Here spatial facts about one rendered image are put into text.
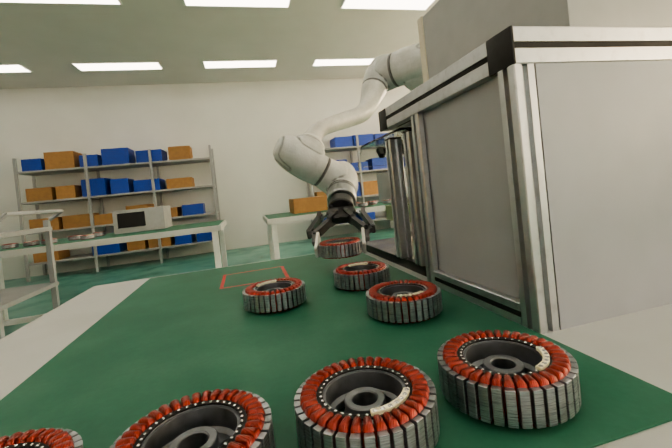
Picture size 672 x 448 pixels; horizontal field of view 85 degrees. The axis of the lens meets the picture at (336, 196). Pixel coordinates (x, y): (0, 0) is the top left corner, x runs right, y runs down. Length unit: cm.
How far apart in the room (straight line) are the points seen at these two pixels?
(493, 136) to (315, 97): 745
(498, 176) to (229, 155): 716
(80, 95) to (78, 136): 75
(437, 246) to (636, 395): 39
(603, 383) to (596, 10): 46
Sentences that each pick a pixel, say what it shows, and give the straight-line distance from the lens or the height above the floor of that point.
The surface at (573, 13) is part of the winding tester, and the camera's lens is 62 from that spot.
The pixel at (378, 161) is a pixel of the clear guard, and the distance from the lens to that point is 112.
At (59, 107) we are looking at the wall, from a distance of 834.
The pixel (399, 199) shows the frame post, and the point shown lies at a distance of 86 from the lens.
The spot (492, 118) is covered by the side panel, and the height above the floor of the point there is 102.
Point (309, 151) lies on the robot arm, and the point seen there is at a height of 107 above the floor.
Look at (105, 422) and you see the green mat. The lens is 46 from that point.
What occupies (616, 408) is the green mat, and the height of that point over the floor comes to 75.
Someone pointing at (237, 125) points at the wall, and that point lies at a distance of 765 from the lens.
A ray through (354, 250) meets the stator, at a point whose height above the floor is 80.
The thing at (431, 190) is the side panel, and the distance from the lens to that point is 70.
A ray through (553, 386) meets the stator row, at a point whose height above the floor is 78.
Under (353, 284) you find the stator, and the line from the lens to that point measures 70.
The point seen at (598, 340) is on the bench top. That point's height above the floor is 75.
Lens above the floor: 94
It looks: 1 degrees down
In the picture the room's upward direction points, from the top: 6 degrees counter-clockwise
